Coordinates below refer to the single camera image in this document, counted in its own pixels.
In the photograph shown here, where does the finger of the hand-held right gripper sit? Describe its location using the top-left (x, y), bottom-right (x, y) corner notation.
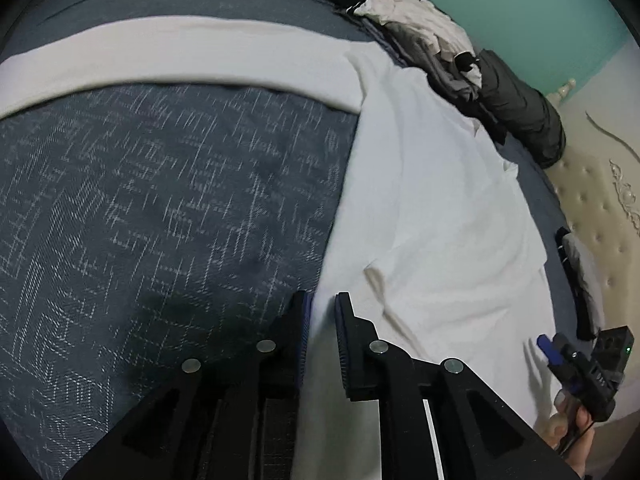
top-left (555, 345), bottom-right (588, 396)
top-left (536, 334), bottom-right (568, 381)

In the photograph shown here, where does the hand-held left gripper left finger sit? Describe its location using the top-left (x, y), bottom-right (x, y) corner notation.
top-left (62, 290), bottom-right (315, 480)

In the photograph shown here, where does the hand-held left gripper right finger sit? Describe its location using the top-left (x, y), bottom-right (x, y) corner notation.
top-left (334, 291), bottom-right (583, 480)

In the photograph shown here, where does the white long-sleeve shirt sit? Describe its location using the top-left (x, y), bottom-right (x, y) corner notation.
top-left (0, 16), bottom-right (566, 480)

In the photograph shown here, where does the person's right hand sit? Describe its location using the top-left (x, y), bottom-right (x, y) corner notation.
top-left (542, 390), bottom-right (598, 476)

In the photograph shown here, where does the folded black garment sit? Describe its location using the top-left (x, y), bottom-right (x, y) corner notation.
top-left (555, 226), bottom-right (601, 341)

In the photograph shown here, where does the folded grey garment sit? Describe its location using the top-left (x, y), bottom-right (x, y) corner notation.
top-left (562, 235), bottom-right (608, 321)

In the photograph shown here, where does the cream tufted headboard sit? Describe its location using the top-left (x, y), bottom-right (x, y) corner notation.
top-left (542, 42), bottom-right (640, 341)

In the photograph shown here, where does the bed with blue sheet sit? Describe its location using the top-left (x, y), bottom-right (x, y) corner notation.
top-left (0, 0), bottom-right (608, 480)

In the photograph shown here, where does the black and white garment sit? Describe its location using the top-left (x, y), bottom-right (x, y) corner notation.
top-left (452, 51), bottom-right (486, 91)

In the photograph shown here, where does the grey knit sweater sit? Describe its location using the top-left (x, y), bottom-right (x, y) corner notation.
top-left (370, 15), bottom-right (483, 103)

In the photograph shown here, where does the crumpled white shirt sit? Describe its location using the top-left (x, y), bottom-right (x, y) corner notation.
top-left (352, 0), bottom-right (476, 58)

